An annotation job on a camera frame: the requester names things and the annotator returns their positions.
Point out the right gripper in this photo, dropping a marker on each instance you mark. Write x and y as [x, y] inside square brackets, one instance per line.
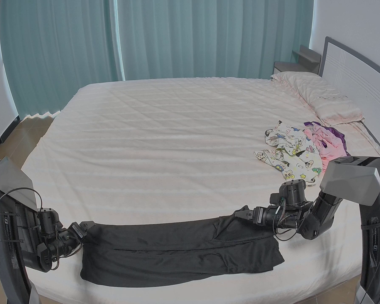
[264, 215]

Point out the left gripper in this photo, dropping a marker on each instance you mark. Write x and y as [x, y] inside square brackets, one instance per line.
[77, 233]

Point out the black T-shirt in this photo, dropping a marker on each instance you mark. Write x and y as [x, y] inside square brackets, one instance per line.
[177, 252]

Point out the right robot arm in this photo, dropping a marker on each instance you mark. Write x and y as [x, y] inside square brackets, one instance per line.
[351, 176]

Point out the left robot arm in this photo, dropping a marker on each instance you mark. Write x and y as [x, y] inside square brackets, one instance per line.
[12, 233]

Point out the white printed pyjama top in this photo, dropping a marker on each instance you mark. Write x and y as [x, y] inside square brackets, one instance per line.
[299, 163]

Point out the pink garment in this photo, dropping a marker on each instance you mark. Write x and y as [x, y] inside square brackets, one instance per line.
[331, 147]

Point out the bed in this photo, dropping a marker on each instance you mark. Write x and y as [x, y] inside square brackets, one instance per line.
[161, 131]

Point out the purple garment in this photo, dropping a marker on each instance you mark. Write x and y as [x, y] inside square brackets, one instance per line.
[340, 135]

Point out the cream pillow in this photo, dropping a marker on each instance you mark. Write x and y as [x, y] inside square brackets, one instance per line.
[319, 95]

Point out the grey bedside table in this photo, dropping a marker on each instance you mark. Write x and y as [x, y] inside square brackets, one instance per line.
[291, 65]

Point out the blue-green curtain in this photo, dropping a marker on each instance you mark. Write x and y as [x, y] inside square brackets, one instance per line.
[60, 43]
[209, 27]

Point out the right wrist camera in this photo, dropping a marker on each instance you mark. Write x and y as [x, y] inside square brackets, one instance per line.
[275, 198]

